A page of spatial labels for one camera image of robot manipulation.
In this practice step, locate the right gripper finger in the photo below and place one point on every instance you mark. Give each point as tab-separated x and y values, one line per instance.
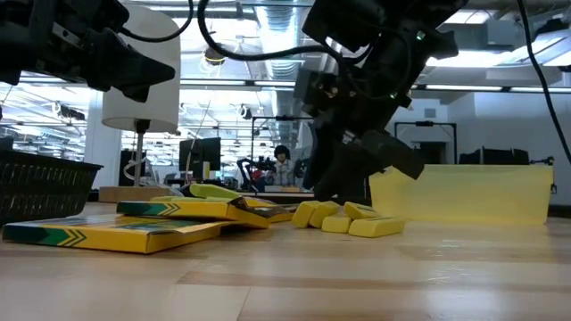
392	153
339	174

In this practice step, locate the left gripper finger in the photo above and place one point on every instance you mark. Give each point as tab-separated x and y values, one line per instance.
136	94
125	64

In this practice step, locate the yellow rectangular eraser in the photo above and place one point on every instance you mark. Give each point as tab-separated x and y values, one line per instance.
325	211
304	215
335	224
359	210
374	227

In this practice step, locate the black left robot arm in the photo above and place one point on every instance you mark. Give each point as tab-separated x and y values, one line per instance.
13	40

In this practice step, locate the white cylinder table lamp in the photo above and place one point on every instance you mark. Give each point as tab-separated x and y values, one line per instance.
158	111

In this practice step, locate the person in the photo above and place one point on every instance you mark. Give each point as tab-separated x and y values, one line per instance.
282	171

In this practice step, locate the black computer tower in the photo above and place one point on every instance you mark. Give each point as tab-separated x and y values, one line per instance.
121	156

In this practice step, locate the distant wooden table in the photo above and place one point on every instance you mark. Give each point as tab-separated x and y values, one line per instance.
276	195

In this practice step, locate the black ceiling spotlight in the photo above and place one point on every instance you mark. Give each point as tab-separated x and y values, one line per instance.
245	111
71	112

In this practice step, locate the black ceiling device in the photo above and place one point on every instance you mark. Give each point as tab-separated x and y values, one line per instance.
215	59

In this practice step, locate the yellow translucent plastic bin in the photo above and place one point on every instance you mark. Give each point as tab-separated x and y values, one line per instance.
468	196

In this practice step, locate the black computer monitor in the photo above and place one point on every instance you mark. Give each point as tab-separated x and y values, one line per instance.
201	153

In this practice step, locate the long ceiling light strip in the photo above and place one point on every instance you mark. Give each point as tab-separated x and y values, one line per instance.
464	88

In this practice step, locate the black plastic mesh basket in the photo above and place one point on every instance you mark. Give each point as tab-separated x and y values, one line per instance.
44	191

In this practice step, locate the silver ceiling air duct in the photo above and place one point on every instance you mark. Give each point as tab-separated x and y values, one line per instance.
278	27

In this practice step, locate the thin black bracket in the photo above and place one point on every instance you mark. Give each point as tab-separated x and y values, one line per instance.
549	159

